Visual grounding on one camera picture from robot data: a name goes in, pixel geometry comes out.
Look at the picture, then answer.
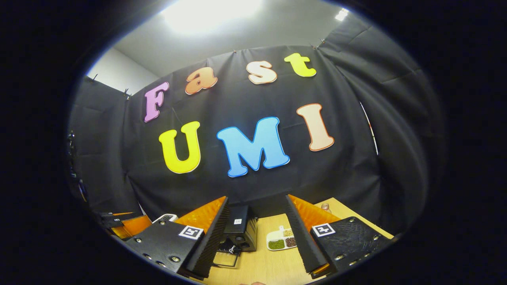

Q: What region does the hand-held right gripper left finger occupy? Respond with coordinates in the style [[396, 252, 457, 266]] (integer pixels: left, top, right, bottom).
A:
[[125, 196, 231, 279]]

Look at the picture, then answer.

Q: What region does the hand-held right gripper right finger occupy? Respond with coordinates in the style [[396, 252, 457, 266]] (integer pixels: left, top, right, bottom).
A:
[[284, 194, 395, 279]]

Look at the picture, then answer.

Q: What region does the black electric oven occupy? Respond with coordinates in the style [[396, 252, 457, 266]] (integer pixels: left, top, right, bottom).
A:
[[212, 204, 259, 268]]

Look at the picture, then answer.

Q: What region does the white divided dish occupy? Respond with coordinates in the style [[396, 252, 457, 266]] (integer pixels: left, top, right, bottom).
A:
[[266, 226, 297, 251]]

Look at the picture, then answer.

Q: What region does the black backdrop cloth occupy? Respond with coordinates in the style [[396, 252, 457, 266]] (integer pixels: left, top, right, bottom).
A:
[[67, 16, 446, 238]]

